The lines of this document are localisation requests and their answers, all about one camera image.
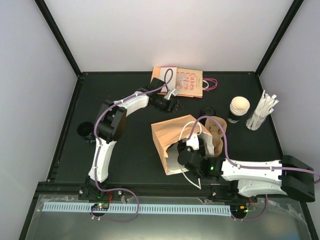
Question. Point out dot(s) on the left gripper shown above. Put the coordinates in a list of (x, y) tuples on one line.
[(174, 107)]

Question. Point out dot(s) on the orange paper bag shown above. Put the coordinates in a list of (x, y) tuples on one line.
[(168, 134)]

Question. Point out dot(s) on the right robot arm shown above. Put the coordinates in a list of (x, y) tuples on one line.
[(287, 176)]

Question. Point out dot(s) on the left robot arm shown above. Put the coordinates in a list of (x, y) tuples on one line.
[(111, 122)]

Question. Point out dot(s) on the Cakes printed paper bag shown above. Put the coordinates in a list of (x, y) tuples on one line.
[(190, 83)]

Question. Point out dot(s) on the orange flat bag stack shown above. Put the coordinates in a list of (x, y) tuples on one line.
[(166, 74)]

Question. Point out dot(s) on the stack of black lids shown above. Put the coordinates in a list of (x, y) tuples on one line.
[(207, 111)]

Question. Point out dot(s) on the stack of paper cups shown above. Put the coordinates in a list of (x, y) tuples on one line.
[(238, 107)]

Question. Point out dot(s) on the jar of white stirrers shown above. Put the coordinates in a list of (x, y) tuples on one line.
[(263, 109)]

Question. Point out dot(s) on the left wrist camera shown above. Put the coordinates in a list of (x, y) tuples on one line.
[(171, 93)]

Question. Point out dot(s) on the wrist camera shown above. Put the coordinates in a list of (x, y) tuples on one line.
[(171, 93), (193, 142)]

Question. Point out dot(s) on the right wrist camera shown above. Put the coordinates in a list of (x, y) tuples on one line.
[(193, 142)]

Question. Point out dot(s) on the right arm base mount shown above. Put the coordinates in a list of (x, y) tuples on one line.
[(222, 196)]

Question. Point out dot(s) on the light blue cable duct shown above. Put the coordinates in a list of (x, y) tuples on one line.
[(120, 208)]

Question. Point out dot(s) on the black frame post left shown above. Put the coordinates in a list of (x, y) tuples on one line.
[(48, 17)]

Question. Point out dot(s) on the black frame post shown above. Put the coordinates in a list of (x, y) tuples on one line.
[(48, 17), (283, 27)]

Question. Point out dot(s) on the black frame post right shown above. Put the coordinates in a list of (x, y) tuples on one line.
[(283, 27)]

